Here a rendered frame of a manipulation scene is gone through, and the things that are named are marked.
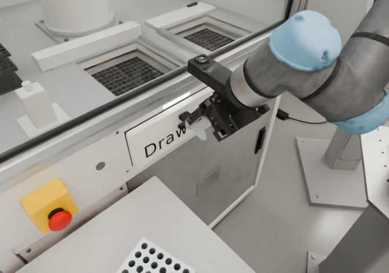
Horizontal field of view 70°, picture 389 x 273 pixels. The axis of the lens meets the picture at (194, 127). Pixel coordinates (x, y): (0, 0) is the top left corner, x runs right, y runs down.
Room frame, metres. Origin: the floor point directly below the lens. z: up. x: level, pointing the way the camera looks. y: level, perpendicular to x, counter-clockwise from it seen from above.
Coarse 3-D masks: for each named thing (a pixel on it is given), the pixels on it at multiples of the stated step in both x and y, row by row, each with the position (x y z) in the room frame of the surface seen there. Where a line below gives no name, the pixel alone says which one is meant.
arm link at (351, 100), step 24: (360, 48) 0.34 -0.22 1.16; (384, 48) 0.32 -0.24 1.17; (336, 72) 0.30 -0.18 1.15; (360, 72) 0.31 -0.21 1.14; (384, 72) 0.31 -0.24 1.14; (312, 96) 0.29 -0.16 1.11; (336, 96) 0.29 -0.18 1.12; (360, 96) 0.29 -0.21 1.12; (384, 96) 0.30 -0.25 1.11; (336, 120) 0.29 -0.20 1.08; (360, 120) 0.28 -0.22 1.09; (384, 120) 0.28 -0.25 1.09
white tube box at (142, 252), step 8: (144, 240) 0.25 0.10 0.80; (136, 248) 0.23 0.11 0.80; (144, 248) 0.24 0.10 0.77; (152, 248) 0.23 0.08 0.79; (160, 248) 0.23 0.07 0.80; (128, 256) 0.22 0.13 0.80; (136, 256) 0.22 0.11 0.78; (144, 256) 0.22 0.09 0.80; (152, 256) 0.22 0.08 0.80; (160, 256) 0.22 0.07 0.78; (168, 256) 0.22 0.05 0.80; (128, 264) 0.20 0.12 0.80; (136, 264) 0.20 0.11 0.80; (144, 264) 0.20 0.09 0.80; (152, 264) 0.20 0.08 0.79; (160, 264) 0.20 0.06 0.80; (168, 264) 0.21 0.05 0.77; (176, 264) 0.20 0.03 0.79; (184, 264) 0.20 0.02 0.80; (120, 272) 0.19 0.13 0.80; (128, 272) 0.19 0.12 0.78; (136, 272) 0.19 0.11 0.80; (144, 272) 0.19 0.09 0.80; (152, 272) 0.19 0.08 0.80; (160, 272) 0.19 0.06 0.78; (168, 272) 0.19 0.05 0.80; (176, 272) 0.19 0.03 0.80; (184, 272) 0.19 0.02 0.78; (192, 272) 0.19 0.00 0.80
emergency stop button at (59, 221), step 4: (60, 212) 0.25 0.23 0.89; (64, 212) 0.25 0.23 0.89; (68, 212) 0.26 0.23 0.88; (52, 216) 0.24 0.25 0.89; (56, 216) 0.24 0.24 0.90; (60, 216) 0.24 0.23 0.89; (64, 216) 0.25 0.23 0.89; (68, 216) 0.25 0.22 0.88; (52, 220) 0.24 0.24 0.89; (56, 220) 0.24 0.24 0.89; (60, 220) 0.24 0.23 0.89; (64, 220) 0.24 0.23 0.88; (68, 220) 0.25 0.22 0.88; (48, 224) 0.24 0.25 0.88; (52, 224) 0.23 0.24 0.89; (56, 224) 0.23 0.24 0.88; (60, 224) 0.24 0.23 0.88; (64, 224) 0.24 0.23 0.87; (68, 224) 0.25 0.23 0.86; (52, 228) 0.23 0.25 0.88; (56, 228) 0.23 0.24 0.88; (60, 228) 0.24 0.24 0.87; (64, 228) 0.24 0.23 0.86
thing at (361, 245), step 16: (368, 208) 0.47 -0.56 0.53; (368, 224) 0.42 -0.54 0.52; (384, 224) 0.38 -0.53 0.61; (352, 240) 0.43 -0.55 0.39; (368, 240) 0.38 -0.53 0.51; (384, 240) 0.34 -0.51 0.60; (320, 256) 0.53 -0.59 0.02; (336, 256) 0.44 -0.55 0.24; (352, 256) 0.38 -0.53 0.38; (368, 256) 0.34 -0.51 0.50; (384, 256) 0.31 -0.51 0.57; (320, 272) 0.45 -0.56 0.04; (336, 272) 0.38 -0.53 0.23; (352, 272) 0.33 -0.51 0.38; (368, 272) 0.30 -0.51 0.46; (384, 272) 0.29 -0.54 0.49
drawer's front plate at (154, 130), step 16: (192, 96) 0.55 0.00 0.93; (208, 96) 0.57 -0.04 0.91; (176, 112) 0.49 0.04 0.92; (144, 128) 0.43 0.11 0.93; (160, 128) 0.46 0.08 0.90; (176, 128) 0.49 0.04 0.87; (128, 144) 0.42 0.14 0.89; (144, 144) 0.43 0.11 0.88; (176, 144) 0.49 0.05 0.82; (144, 160) 0.42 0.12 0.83
